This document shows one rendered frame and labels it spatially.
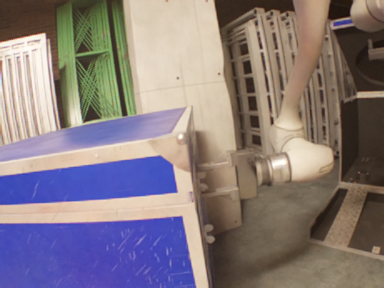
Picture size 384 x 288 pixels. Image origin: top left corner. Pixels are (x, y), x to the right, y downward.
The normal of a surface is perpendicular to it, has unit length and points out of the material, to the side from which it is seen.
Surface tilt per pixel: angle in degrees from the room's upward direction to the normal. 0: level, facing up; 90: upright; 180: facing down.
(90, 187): 90
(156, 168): 90
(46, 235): 90
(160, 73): 90
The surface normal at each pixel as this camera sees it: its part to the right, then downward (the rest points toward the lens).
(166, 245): -0.01, 0.19
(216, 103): 0.36, 0.12
